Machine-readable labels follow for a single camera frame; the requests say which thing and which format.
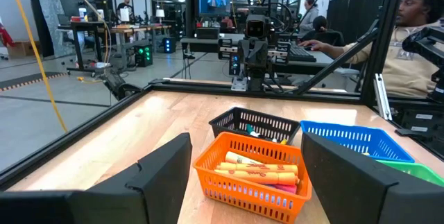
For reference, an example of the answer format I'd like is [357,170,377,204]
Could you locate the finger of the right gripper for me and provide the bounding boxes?
[256,40,268,69]
[246,40,257,69]

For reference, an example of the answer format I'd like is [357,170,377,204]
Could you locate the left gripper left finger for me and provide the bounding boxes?
[0,132,194,224]

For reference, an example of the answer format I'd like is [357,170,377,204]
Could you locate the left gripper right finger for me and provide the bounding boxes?
[300,132,444,224]

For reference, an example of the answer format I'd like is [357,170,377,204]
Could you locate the pink thick highlighter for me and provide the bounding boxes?
[266,183,298,195]

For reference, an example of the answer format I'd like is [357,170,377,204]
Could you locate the orange thick highlighter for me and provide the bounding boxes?
[216,161,299,176]
[213,169,300,187]

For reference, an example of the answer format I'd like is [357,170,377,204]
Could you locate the pale yellow thick highlighter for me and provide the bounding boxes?
[224,150,266,166]

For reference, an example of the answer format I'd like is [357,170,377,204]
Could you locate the black box on desk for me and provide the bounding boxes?
[196,26,220,40]

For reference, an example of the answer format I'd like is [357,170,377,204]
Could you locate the grey office desk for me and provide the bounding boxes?
[180,33,348,76]

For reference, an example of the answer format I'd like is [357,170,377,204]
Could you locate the black computer keyboard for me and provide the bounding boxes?
[287,42,317,63]

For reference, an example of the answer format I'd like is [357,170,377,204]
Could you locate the orange plastic basket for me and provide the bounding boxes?
[192,131,313,224]

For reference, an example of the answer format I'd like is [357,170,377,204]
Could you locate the black box blue lights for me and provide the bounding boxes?
[162,36,177,54]

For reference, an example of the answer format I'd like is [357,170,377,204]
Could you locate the blue plastic basket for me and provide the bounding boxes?
[300,119,416,164]

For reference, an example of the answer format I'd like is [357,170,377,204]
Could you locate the green plastic basket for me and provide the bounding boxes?
[376,160,444,187]

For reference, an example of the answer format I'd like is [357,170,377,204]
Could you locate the black plastic basket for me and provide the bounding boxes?
[207,106,301,146]

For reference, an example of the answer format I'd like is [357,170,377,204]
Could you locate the black table clamp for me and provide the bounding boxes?
[394,128,426,138]

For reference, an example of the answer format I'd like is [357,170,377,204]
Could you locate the black box green lights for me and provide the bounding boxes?
[133,43,153,68]

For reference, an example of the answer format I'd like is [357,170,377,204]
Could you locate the wooden workshop table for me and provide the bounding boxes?
[96,24,173,69]

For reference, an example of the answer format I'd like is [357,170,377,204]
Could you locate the black controller box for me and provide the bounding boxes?
[391,107,444,159]

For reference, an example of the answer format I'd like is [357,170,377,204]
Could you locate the silver aluminium strut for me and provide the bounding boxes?
[373,73,393,121]

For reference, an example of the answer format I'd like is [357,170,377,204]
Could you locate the black desk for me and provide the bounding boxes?
[57,21,105,74]

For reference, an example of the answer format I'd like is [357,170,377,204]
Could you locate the cardboard box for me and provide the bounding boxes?
[6,40,39,58]

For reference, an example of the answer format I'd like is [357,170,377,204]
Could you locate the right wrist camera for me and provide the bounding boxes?
[245,14,272,40]

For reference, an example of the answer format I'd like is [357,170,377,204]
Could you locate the silver metal bracket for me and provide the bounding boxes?
[230,76,249,92]

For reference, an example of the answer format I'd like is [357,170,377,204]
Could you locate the black aluminium table frame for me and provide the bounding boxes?
[0,0,444,190]

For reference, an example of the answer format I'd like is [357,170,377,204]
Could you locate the black articulated mount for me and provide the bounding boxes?
[402,26,444,103]

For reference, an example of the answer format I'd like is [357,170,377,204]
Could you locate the black yellow cable cover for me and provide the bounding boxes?
[0,71,69,92]

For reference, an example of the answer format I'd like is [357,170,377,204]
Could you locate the yellow hanging cable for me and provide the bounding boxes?
[5,0,69,134]

